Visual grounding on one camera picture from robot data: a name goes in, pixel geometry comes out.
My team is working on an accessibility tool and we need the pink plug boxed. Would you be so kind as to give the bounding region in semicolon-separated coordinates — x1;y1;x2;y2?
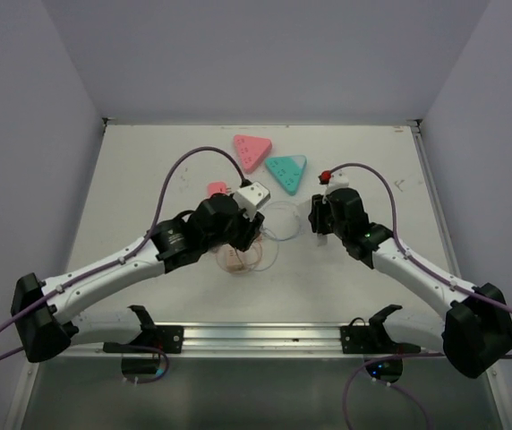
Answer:
207;181;232;197

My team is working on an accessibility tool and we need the blue thin cable loop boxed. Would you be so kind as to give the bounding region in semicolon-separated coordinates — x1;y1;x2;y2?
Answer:
255;200;304;272

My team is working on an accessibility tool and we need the teal triangular socket adapter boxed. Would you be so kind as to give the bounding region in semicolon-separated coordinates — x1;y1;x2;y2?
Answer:
264;155;307;196

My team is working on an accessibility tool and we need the orange thin cable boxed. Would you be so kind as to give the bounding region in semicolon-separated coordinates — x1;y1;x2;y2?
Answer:
215;239;266;277

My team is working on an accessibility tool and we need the pink triangular socket adapter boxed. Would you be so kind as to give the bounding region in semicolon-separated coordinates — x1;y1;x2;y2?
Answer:
233;134;272;174

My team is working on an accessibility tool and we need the white triangular adapter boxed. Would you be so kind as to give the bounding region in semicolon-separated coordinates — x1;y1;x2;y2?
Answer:
297;199;328;246

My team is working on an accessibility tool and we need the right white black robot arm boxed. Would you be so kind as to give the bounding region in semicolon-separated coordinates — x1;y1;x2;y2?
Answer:
308;188;512;379

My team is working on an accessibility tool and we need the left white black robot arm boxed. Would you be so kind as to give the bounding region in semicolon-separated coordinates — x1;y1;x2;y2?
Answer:
11;186;269;363

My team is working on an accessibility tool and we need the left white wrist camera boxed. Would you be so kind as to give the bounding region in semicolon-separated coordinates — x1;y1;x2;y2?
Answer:
233;179;271;219

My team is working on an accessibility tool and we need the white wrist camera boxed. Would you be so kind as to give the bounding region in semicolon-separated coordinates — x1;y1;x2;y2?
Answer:
324;170;349;196
233;179;271;219

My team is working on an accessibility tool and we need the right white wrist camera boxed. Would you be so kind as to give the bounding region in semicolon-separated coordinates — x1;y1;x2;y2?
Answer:
324;170;349;196

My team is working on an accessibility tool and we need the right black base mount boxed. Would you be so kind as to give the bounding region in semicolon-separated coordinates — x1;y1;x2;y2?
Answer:
339;318;421;355

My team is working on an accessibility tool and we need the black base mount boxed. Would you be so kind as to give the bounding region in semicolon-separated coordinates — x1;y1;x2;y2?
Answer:
103;325;184;354
339;318;421;355

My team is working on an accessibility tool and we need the aluminium front rail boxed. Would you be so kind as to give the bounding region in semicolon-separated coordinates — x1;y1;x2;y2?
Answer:
28;314;443;362

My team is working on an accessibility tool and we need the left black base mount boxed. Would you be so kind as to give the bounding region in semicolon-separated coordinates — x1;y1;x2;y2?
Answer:
103;325;184;354

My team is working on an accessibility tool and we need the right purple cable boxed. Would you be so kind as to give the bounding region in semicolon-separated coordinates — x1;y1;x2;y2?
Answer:
320;163;512;430

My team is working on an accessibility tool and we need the purple cable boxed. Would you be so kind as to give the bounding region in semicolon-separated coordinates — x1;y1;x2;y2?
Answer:
320;163;512;430
0;146;251;377

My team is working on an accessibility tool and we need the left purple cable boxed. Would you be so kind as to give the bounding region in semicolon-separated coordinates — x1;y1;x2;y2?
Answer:
0;146;251;377

